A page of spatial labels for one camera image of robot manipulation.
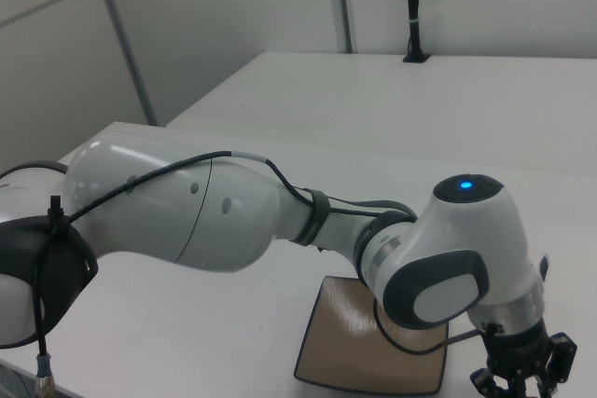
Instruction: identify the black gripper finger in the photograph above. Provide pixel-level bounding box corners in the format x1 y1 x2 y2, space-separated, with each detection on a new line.
547 331 579 386
467 364 510 398

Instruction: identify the black pole with white band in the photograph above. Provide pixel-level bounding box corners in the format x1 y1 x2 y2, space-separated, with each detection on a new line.
402 0 431 64

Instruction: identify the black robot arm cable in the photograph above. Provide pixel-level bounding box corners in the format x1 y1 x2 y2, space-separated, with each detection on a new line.
34 149 482 398

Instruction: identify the brown square ceramic plate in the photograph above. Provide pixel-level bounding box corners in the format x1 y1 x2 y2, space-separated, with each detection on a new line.
293 275 451 395

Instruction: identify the black velcro cable strap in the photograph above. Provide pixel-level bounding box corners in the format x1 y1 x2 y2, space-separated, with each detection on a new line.
287 187 331 246

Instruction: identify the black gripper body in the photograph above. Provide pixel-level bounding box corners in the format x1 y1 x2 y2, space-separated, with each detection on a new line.
479 317 555 377

